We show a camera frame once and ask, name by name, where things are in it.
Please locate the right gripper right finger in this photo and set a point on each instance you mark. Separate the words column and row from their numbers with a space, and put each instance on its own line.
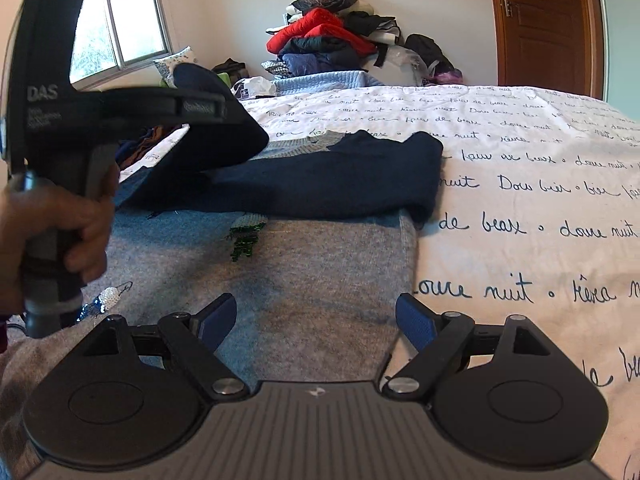
column 440, row 340

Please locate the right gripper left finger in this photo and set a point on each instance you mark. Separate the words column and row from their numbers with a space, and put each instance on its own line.
column 192, row 340

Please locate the grey sweater navy sleeves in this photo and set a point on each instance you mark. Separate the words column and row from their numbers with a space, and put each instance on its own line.
column 315, row 290

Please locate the pile of dark clothes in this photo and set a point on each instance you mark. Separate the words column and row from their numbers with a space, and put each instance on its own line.
column 392, row 62

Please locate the person's left hand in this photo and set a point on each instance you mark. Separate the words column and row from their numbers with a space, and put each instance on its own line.
column 26, row 214

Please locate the brown garment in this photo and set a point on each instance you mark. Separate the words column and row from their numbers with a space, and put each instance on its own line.
column 133, row 151

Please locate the aluminium sliding window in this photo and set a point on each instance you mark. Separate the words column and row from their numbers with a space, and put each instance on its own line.
column 114, row 36

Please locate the floral white pillow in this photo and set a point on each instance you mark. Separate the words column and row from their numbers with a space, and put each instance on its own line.
column 166, row 66

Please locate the white script-print bedspread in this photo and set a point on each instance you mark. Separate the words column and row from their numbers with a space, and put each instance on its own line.
column 537, row 213

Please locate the white plastic bag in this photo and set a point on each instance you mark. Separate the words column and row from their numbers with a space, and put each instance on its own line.
column 254, row 88

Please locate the light blue knitted blanket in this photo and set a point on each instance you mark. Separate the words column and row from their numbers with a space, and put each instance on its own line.
column 345, row 79

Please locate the black backpack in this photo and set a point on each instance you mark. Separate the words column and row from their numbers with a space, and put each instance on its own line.
column 439, row 68

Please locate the red puffer jacket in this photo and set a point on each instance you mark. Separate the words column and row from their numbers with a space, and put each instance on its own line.
column 319, row 23

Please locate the brown wooden door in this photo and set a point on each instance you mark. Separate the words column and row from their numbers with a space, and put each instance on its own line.
column 551, row 44

